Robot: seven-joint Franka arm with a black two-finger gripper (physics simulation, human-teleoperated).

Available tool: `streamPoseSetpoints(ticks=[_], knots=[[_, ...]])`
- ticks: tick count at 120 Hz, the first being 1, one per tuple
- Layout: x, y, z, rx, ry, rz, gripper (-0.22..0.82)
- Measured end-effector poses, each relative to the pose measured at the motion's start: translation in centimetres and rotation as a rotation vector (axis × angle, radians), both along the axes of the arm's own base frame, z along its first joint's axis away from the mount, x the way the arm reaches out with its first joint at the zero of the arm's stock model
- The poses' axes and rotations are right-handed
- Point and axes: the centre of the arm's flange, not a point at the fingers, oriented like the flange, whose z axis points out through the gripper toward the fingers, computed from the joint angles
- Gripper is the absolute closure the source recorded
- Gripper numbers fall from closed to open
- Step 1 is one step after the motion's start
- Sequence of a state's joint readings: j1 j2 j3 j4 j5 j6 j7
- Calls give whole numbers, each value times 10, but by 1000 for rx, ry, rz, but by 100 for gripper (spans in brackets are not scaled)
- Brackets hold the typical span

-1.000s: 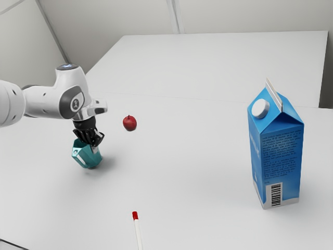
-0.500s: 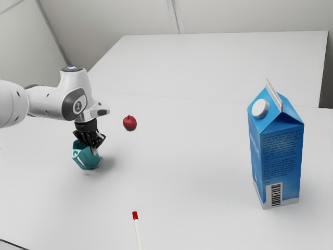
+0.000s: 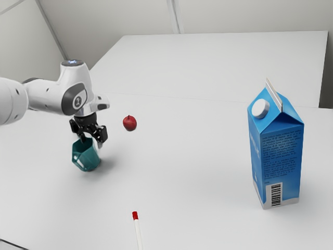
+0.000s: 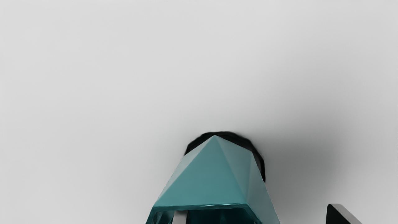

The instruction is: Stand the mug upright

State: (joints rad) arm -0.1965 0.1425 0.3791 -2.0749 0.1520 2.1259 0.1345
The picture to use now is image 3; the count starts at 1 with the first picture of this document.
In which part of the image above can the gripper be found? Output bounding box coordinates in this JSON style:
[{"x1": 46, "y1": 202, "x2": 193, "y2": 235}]
[{"x1": 69, "y1": 112, "x2": 108, "y2": 149}]

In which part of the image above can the teal faceted mug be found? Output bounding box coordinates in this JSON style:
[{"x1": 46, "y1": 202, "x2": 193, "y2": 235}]
[{"x1": 71, "y1": 137, "x2": 101, "y2": 172}]

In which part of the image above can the red apple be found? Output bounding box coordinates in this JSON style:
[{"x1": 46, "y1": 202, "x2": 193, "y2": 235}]
[{"x1": 122, "y1": 115, "x2": 137, "y2": 132}]

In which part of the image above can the white pen with red cap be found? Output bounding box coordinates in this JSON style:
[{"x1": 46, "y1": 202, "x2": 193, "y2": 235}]
[{"x1": 132, "y1": 211, "x2": 144, "y2": 250}]

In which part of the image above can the blue milk carton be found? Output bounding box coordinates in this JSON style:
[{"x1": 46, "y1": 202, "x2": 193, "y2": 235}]
[{"x1": 247, "y1": 77, "x2": 305, "y2": 210}]

